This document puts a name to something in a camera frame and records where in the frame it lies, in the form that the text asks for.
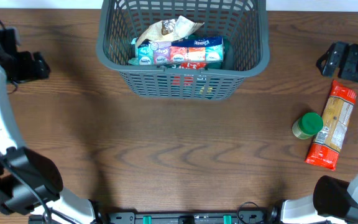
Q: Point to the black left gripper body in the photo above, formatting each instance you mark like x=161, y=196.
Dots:
x=30, y=65

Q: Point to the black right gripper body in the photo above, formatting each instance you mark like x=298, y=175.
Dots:
x=341, y=59

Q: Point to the green lid jar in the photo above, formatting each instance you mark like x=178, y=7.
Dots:
x=307, y=126

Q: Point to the orange pasta packet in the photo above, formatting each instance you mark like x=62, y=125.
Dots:
x=327, y=144

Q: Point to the green coffee mix bag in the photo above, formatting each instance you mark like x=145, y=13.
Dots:
x=197, y=65

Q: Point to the Kleenex tissue multipack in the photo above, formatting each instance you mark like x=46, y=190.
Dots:
x=154, y=53

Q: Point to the beige brown snack bag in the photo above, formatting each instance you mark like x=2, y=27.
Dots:
x=169, y=30

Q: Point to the mint green wipes packet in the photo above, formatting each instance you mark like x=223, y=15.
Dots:
x=135, y=59

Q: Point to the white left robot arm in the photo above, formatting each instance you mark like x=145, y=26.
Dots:
x=30, y=184

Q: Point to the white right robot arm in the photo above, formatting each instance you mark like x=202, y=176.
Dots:
x=333, y=200

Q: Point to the grey plastic basket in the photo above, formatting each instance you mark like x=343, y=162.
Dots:
x=242, y=24

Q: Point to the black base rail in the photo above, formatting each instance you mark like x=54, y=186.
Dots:
x=250, y=215

